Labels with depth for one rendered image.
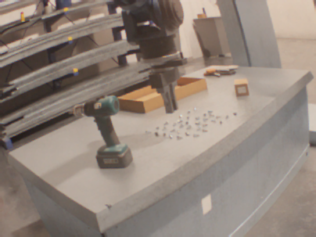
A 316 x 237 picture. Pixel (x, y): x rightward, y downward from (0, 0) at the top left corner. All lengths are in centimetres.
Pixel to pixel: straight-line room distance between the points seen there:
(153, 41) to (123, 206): 55
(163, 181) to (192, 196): 22
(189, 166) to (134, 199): 23
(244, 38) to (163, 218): 188
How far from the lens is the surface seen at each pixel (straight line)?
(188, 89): 187
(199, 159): 114
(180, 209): 121
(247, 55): 274
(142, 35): 119
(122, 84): 530
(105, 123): 115
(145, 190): 100
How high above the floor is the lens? 110
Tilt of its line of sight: 16 degrees down
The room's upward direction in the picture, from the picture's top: 13 degrees counter-clockwise
